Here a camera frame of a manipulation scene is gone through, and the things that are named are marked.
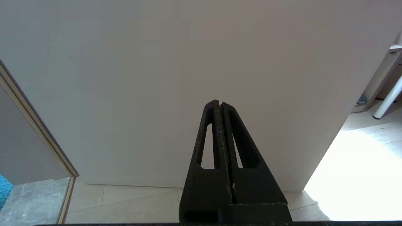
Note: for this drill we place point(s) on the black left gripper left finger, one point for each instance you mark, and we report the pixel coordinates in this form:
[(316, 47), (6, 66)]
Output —
[(204, 194)]

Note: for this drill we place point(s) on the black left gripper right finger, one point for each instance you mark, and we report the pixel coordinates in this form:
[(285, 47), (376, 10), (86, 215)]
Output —
[(257, 194)]

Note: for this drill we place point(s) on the white round table leg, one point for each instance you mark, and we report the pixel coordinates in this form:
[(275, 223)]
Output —
[(388, 100)]

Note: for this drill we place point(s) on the white shelf bench unit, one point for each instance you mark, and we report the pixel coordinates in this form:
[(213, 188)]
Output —
[(383, 69)]

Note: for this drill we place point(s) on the blue carpet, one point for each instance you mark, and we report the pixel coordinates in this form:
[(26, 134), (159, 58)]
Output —
[(4, 191)]

